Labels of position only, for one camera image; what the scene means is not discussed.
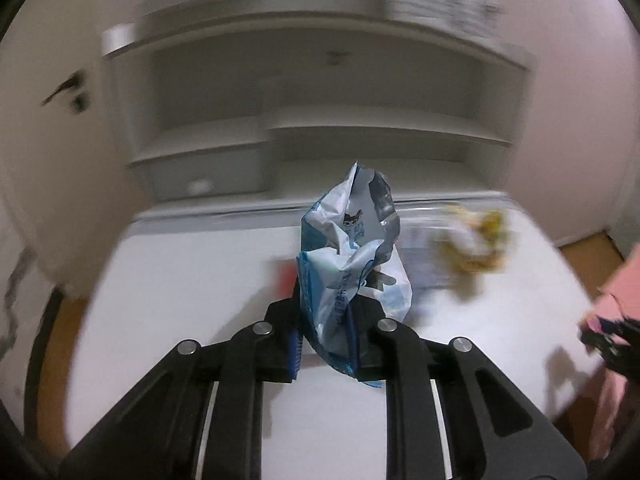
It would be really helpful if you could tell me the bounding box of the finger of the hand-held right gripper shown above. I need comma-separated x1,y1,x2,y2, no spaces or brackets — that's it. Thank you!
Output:
579,316,640,377

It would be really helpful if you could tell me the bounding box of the white shelf unit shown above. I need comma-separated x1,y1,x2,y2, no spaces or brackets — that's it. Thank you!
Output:
101,25,535,222

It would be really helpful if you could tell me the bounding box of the white door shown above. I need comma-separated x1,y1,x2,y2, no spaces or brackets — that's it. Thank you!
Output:
0,0,128,286

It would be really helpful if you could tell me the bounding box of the yellow snack box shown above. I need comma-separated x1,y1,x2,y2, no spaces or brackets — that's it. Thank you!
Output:
432,205,518,302

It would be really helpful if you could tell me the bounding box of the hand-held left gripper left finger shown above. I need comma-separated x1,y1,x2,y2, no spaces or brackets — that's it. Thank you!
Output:
59,300,302,480

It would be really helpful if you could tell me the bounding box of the black door handle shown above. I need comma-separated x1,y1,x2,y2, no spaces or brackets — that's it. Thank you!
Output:
41,72,92,112

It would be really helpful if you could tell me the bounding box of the blue white snack wrapper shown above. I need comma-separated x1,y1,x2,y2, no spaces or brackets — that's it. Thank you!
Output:
296,161,413,391

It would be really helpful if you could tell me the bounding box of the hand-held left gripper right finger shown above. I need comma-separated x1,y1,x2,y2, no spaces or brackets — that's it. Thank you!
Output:
349,300,587,480

